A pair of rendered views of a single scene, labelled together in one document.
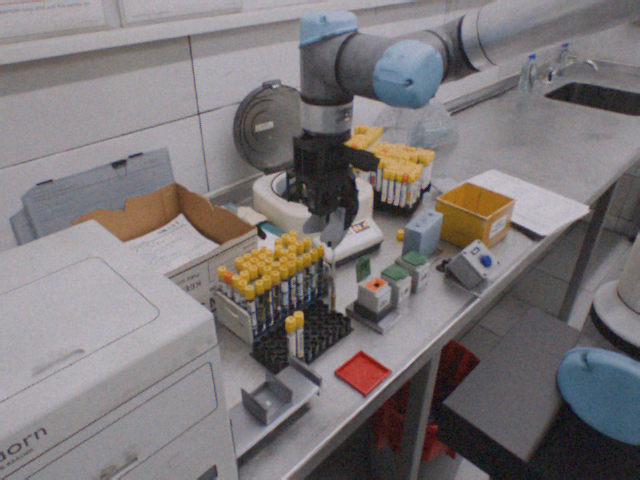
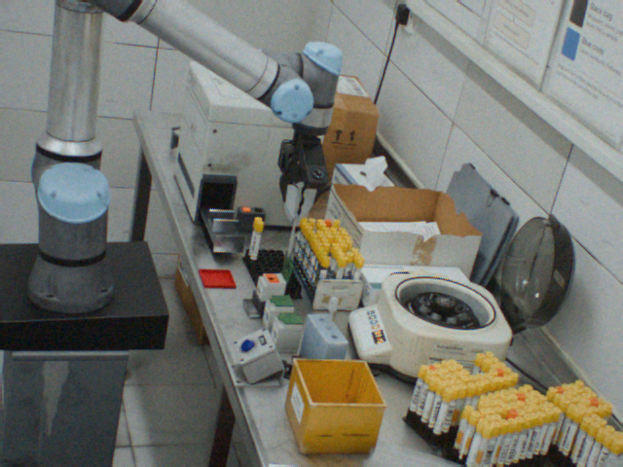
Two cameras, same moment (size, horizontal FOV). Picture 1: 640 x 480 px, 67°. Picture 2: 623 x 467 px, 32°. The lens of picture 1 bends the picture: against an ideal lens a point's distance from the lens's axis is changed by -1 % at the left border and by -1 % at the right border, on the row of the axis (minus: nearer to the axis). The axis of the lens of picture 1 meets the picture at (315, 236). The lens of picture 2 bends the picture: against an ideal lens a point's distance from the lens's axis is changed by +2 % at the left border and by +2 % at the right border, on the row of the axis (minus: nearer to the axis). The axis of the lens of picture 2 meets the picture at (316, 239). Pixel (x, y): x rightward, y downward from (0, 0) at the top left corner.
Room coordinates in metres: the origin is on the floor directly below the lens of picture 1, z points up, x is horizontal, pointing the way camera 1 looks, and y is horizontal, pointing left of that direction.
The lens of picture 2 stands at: (1.55, -1.81, 1.95)
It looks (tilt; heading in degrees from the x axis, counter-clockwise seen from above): 25 degrees down; 114
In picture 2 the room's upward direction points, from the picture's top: 12 degrees clockwise
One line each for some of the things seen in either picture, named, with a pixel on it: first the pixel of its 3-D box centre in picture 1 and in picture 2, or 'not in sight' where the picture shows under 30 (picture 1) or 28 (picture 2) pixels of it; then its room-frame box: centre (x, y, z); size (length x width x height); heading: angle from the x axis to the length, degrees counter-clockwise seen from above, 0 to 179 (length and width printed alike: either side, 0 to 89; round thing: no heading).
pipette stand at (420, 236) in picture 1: (421, 240); (322, 351); (0.90, -0.23, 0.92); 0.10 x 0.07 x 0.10; 142
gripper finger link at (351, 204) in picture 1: (343, 203); (291, 182); (0.68, -0.04, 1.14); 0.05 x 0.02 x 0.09; 46
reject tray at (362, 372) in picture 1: (363, 372); (217, 278); (0.57, -0.08, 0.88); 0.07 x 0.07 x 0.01; 46
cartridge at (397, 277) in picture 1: (394, 286); (277, 314); (0.76, -0.16, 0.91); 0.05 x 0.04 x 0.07; 46
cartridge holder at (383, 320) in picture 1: (372, 309); (268, 304); (0.71, -0.11, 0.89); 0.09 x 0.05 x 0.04; 48
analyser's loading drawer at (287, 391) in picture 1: (255, 410); (220, 220); (0.46, 0.08, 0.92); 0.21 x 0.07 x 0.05; 136
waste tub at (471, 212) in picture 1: (472, 217); (333, 406); (1.00, -0.37, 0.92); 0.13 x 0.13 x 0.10; 43
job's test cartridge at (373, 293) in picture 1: (373, 297); (270, 291); (0.71, -0.11, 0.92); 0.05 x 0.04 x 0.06; 48
